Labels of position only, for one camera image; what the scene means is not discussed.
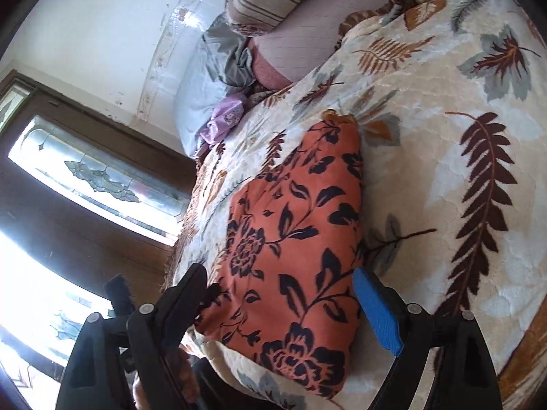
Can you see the purple printed cloth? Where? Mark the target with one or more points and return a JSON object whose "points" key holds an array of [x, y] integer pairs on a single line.
{"points": [[224, 117]]}

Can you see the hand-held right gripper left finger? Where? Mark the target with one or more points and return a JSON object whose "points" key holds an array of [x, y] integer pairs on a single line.
{"points": [[188, 294]]}

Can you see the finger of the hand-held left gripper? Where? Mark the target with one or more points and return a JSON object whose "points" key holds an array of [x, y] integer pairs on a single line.
{"points": [[117, 294]]}

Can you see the orange floral garment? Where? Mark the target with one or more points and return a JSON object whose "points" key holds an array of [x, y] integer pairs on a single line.
{"points": [[295, 239]]}

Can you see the striped beige pillow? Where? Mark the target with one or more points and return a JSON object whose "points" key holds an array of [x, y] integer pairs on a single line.
{"points": [[269, 0]]}

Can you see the white bed headboard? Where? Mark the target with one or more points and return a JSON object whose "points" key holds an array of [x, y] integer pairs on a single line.
{"points": [[160, 64]]}

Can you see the grey-blue pillow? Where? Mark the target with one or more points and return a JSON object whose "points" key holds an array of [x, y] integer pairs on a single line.
{"points": [[201, 89]]}

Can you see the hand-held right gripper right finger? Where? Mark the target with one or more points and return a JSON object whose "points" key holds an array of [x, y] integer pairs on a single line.
{"points": [[378, 307]]}

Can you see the mauve bed sheet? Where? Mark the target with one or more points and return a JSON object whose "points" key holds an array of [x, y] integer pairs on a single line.
{"points": [[307, 38]]}

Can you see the cream leaf-print blanket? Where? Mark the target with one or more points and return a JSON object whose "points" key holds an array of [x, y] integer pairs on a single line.
{"points": [[431, 166]]}

